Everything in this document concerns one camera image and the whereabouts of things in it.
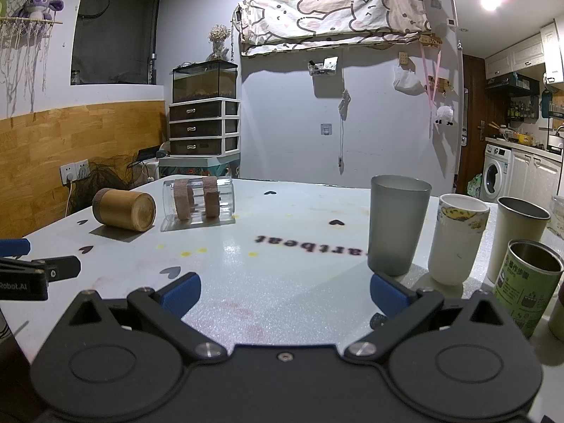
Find white upper kitchen cabinets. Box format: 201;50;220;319
484;18;564;81

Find white wall socket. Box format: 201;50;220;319
60;160;91;185

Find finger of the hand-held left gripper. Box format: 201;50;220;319
0;255;82;281
0;238;32;259

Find white lower kitchen cabinet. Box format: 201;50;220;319
506;147;564;206

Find purple plush toy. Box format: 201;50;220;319
12;0;66;21

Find clear wall shelf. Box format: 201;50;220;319
307;57;339;75

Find black tangled netting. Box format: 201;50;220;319
85;153;147;191

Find green bag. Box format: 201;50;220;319
466;173;485;199

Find patterned storage box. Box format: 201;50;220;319
158;154;241;182

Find white washing machine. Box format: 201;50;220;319
481;142;513;200

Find cream metal cup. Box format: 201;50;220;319
486;196;552;284

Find white macrame wall hanging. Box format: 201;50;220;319
0;0;68;116

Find glass terrarium tank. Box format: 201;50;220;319
171;59;239;104

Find dried flower vase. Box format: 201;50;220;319
207;24;231;61

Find printed cartoon cloth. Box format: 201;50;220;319
237;0;435;56

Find white cup with printed rim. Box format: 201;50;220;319
428;193;491;287

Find brown wooden door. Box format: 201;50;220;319
455;52;488;195

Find clear glass cup with bands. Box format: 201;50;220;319
161;175;236;226

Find green printed metal cup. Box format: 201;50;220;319
492;239;564;339

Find dark window curtain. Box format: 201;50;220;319
71;0;160;86

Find hanging charger cable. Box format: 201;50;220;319
337;89;352;173

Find pink ribbon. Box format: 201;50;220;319
420;43;442;140

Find white plastic drawer unit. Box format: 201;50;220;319
168;99;241;156

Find white hanging bag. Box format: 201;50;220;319
393;65;424;96

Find brown wooden cup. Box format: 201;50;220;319
92;188;158;233

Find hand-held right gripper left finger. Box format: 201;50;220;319
65;272;228;364

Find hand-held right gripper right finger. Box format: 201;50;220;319
343;272;513;364

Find black kitchen wall rack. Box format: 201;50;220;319
484;72;541;94

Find grey frosted tall cup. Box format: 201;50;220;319
367;174;433;277

